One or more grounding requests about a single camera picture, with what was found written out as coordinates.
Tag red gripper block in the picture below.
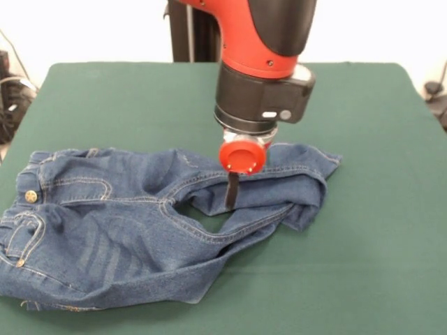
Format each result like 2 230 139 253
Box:
219 137 272 212

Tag blue denim jeans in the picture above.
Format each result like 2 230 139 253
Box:
0 142 343 312

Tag dark green table cloth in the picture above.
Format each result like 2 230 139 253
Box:
0 61 447 335

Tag black wheeled chair base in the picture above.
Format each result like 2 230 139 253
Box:
423 80 447 132
0 50 39 144

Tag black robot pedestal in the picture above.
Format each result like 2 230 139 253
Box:
163 0 224 63

